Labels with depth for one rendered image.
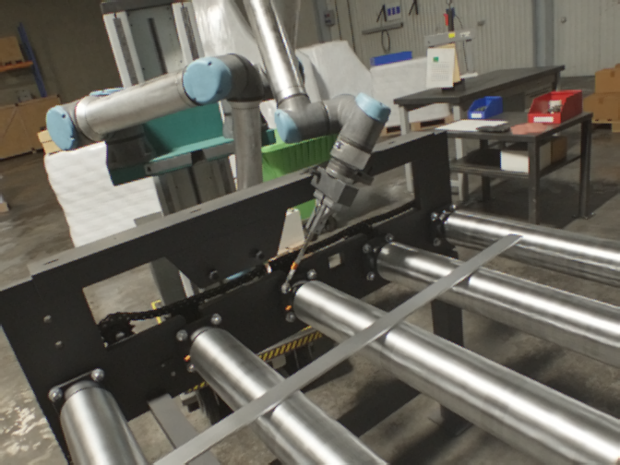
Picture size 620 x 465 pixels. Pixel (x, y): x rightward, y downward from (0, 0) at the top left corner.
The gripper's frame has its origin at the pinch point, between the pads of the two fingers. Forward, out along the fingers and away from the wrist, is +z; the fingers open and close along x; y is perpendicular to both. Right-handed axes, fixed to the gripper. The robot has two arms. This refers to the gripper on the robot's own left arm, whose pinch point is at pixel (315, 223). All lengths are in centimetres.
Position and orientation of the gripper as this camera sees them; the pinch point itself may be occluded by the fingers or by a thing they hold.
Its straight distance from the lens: 124.3
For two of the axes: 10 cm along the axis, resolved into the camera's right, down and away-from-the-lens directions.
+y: -7.8, -2.0, -5.9
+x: 4.6, 4.5, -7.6
